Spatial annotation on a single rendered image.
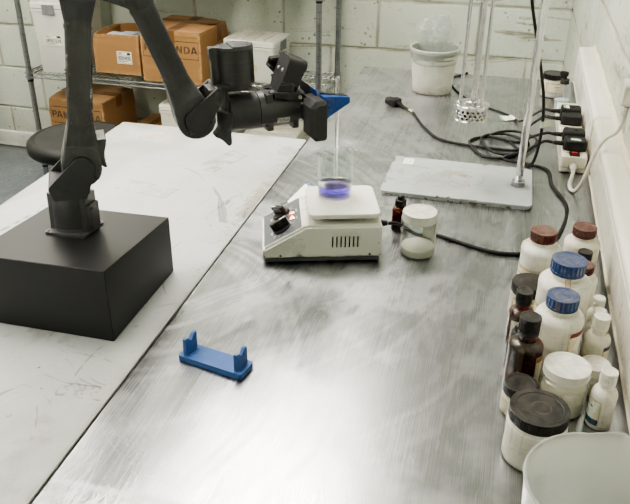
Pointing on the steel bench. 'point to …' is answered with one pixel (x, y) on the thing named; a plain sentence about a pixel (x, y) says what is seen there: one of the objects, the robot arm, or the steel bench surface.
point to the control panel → (287, 218)
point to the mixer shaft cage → (474, 109)
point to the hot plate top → (362, 207)
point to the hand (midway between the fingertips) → (328, 101)
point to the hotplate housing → (327, 239)
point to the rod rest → (226, 363)
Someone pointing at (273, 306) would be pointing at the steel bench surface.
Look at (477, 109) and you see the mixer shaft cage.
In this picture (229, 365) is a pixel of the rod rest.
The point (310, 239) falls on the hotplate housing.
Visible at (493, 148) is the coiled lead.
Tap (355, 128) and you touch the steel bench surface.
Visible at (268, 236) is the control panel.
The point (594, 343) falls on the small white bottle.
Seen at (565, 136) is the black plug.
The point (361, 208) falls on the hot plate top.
